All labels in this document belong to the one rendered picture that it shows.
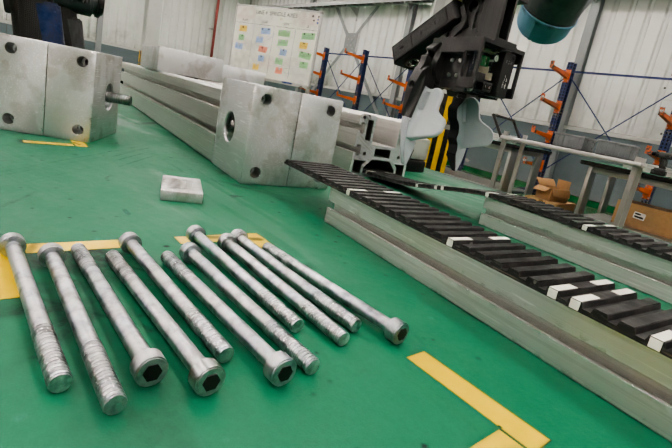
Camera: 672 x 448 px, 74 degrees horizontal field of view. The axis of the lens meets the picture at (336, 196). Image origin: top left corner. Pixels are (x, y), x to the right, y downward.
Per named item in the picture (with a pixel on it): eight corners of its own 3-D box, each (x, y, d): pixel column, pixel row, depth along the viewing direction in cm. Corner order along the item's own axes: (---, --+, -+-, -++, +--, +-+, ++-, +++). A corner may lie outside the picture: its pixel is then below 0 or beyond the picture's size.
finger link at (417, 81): (401, 110, 49) (438, 40, 49) (392, 109, 51) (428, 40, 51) (426, 130, 52) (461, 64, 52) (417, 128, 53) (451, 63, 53)
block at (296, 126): (345, 190, 49) (362, 105, 47) (239, 183, 42) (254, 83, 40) (306, 171, 57) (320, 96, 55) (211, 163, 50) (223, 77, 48)
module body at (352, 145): (403, 179, 66) (416, 123, 64) (348, 175, 60) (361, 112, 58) (226, 111, 130) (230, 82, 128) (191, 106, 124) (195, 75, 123)
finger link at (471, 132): (481, 179, 53) (483, 103, 50) (445, 168, 58) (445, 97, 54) (498, 173, 55) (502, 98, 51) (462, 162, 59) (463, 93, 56)
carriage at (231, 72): (261, 100, 111) (265, 73, 109) (218, 93, 104) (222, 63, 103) (239, 94, 123) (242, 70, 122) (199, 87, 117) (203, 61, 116)
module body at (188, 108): (290, 170, 55) (302, 101, 53) (211, 163, 50) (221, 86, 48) (158, 101, 119) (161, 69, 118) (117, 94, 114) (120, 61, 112)
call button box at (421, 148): (423, 173, 79) (432, 138, 78) (382, 168, 74) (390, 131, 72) (395, 163, 85) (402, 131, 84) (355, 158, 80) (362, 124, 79)
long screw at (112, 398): (36, 263, 19) (37, 242, 19) (62, 261, 20) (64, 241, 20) (93, 427, 12) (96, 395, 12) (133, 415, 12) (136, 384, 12)
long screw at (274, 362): (295, 383, 15) (300, 356, 15) (270, 391, 14) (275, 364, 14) (175, 264, 23) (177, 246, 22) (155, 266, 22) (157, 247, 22)
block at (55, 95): (114, 147, 48) (122, 57, 46) (-7, 128, 45) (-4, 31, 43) (136, 136, 57) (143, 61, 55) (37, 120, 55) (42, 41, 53)
